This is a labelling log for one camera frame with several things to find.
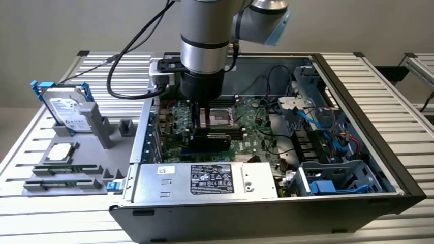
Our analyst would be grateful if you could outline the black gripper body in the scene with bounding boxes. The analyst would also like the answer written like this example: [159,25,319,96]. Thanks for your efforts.
[179,71,226,103]

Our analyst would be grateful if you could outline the black graphics card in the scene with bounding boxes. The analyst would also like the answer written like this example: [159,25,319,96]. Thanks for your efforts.
[187,128,234,155]

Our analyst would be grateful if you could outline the CPU socket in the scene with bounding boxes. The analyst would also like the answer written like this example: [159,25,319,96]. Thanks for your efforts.
[207,106,238,128]

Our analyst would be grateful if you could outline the black RAM slots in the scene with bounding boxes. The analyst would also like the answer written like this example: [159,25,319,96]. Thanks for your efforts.
[206,127,246,140]

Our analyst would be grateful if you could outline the green motherboard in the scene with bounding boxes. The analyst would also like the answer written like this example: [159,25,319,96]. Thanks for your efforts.
[158,96,301,164]

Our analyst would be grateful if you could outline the silver power supply unit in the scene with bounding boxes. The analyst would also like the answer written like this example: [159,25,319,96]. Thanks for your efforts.
[130,162,279,204]

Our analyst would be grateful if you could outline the grey metal drive cage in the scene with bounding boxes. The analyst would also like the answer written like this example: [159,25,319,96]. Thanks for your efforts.
[290,65,327,105]

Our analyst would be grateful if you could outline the black fan shroud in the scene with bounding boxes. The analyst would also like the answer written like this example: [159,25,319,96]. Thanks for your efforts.
[291,129,337,164]

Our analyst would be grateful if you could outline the grey parts rack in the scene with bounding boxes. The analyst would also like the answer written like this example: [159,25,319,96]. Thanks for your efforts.
[22,102,138,197]

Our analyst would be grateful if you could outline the silver hard disk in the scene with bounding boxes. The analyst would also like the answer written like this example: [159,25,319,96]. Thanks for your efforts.
[42,87,95,133]

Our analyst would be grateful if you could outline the black open PC case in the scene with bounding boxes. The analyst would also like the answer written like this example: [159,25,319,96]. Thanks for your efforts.
[108,51,428,244]

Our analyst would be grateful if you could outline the silver CPU chip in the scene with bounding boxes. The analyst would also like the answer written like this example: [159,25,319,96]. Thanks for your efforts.
[46,142,76,163]

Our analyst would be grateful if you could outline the blue disk caddy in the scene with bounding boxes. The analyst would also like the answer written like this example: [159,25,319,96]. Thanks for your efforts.
[310,179,337,196]

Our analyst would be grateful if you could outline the green RAM stick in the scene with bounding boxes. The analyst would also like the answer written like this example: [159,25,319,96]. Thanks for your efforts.
[27,178,96,188]
[34,164,98,174]

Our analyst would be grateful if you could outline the grey disk bay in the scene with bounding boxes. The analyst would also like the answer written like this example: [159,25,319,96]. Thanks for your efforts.
[297,159,387,197]

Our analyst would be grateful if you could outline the blue disk carrier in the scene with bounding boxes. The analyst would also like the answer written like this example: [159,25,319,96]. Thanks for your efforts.
[30,80,95,136]

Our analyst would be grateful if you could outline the silver slatted side table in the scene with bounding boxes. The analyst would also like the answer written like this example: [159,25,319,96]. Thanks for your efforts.
[398,52,434,87]

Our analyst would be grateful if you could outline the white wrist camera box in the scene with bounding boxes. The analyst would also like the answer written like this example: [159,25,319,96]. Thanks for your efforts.
[148,57,187,90]

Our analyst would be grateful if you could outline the black looped wire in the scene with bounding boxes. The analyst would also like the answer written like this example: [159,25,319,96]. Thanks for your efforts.
[263,65,295,98]

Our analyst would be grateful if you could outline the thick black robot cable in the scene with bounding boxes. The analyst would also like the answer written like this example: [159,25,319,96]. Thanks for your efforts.
[106,0,182,100]

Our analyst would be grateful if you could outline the blue data wire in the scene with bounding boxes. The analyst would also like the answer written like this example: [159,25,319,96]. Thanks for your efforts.
[293,106,349,159]

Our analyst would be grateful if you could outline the thin grey cable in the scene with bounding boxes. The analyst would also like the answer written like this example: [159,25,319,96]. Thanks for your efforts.
[58,55,120,85]

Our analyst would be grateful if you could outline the red data wire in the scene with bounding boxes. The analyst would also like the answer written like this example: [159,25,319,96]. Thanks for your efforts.
[343,134,363,159]

